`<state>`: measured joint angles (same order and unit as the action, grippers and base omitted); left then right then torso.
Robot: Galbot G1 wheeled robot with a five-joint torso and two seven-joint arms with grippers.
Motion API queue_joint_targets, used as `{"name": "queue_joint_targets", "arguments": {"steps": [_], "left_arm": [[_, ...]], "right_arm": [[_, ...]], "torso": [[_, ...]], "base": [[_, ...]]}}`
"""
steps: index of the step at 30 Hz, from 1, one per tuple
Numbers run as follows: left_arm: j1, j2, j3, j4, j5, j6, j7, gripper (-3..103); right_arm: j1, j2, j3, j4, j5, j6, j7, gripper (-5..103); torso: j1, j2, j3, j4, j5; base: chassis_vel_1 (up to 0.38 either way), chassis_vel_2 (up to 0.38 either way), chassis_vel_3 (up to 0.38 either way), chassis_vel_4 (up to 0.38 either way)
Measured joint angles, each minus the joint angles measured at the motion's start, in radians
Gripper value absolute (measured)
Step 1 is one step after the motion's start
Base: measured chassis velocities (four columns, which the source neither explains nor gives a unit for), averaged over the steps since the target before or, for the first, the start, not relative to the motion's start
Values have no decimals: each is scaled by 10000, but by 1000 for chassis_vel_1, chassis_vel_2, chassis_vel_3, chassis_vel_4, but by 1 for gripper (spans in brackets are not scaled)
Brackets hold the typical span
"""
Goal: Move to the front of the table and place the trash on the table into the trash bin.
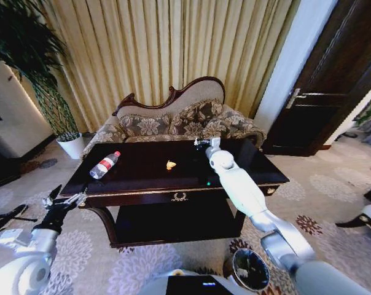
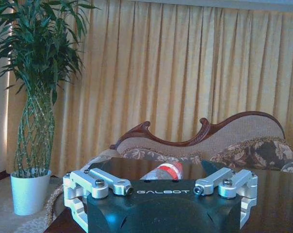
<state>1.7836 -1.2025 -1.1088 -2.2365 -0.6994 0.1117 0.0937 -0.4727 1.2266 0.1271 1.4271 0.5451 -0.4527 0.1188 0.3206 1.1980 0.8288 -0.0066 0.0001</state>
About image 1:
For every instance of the floral brown cushion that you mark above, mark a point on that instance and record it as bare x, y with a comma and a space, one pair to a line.
194, 118
145, 126
231, 124

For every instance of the round metal trash bin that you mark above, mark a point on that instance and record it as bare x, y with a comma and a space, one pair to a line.
250, 270

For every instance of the dark wooden coffee table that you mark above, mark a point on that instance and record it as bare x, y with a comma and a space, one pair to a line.
148, 184

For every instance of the floral upholstered wooden sofa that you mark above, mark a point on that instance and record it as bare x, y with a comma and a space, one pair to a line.
201, 89

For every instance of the beige pleated curtain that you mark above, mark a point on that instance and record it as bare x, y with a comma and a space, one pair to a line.
161, 52

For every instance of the dark wooden armchair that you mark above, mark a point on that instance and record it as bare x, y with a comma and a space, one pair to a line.
369, 215

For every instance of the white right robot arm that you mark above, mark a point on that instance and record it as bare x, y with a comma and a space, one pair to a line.
240, 187

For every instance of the tall green potted plant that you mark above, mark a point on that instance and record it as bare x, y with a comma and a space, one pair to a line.
25, 46

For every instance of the dark wooden door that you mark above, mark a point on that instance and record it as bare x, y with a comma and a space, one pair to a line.
326, 77

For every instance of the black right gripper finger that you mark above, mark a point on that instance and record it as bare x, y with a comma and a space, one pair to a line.
199, 147
202, 141

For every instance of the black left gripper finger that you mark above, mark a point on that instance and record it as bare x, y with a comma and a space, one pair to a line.
54, 193
76, 199

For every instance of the dark wooden cabinet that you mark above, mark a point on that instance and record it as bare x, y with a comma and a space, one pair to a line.
2, 169

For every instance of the crumpled yellow paper scrap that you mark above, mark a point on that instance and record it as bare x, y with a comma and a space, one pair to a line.
170, 165

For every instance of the black floor stand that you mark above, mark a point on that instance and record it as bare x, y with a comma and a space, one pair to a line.
7, 216

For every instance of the clear plastic water bottle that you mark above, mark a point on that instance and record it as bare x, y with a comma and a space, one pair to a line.
104, 166

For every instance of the white plant pot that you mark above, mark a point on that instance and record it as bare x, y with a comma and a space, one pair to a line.
71, 146

